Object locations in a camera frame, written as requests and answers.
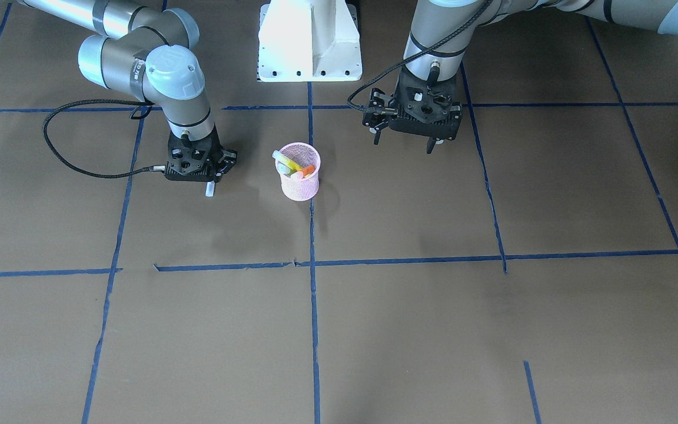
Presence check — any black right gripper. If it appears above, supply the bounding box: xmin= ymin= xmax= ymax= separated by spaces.
xmin=202 ymin=138 xmax=238 ymax=176

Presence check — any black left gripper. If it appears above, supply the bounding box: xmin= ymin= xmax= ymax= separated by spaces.
xmin=373 ymin=79 xmax=463 ymax=155

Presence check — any yellow highlighter pen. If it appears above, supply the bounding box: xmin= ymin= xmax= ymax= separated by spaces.
xmin=272 ymin=150 xmax=303 ymax=171

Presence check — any green highlighter pen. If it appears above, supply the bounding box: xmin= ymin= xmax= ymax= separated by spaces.
xmin=275 ymin=162 xmax=294 ymax=177

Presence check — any orange highlighter pen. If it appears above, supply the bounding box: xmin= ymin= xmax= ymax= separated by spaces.
xmin=290 ymin=165 xmax=317 ymax=180

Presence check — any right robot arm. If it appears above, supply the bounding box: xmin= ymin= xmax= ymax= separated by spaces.
xmin=25 ymin=1 xmax=237 ymax=183

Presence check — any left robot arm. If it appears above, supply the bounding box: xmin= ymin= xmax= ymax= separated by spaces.
xmin=361 ymin=1 xmax=678 ymax=152

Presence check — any pink plastic pen holder cup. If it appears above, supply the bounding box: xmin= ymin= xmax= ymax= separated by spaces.
xmin=272 ymin=143 xmax=322 ymax=201

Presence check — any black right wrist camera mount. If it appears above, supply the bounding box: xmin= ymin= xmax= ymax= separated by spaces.
xmin=162 ymin=133 xmax=214 ymax=183

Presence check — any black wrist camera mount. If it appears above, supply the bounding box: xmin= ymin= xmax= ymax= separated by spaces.
xmin=162 ymin=133 xmax=214 ymax=183
xmin=361 ymin=88 xmax=398 ymax=134

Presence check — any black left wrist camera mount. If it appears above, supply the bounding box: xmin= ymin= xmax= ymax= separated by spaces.
xmin=361 ymin=88 xmax=398 ymax=134

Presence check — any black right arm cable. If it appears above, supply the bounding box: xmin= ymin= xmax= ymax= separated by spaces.
xmin=42 ymin=99 xmax=168 ymax=179

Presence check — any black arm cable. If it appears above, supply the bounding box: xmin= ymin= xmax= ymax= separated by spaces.
xmin=347 ymin=0 xmax=493 ymax=112
xmin=42 ymin=99 xmax=168 ymax=179

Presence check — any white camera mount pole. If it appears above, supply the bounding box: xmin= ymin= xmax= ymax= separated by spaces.
xmin=257 ymin=1 xmax=363 ymax=83

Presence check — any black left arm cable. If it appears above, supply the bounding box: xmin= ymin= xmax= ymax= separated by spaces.
xmin=347 ymin=0 xmax=493 ymax=112

